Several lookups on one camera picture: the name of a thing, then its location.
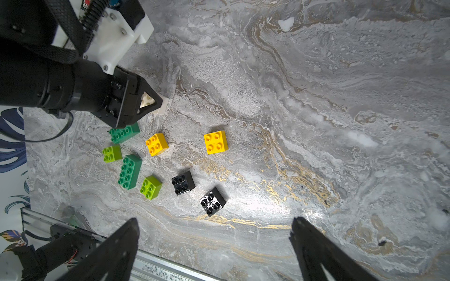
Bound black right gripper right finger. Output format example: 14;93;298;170
289;217;376;281

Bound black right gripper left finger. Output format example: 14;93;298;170
59;218;139;281

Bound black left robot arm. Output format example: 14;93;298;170
1;1;165;128

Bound white lego brick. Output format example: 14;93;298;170
153;96;169;115

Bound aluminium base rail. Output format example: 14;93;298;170
21;207;219;281

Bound yellow square brick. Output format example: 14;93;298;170
204;131;229;155
145;133;169;157

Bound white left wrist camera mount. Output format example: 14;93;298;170
45;1;154;78

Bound dark green long brick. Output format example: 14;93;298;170
108;122;140;144
118;155;142;190

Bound lime green square brick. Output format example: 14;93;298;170
102;145;123;163

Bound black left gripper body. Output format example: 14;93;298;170
70;60;163;129

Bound black square brick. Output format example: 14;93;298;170
171;171;196;196
199;187;226;217

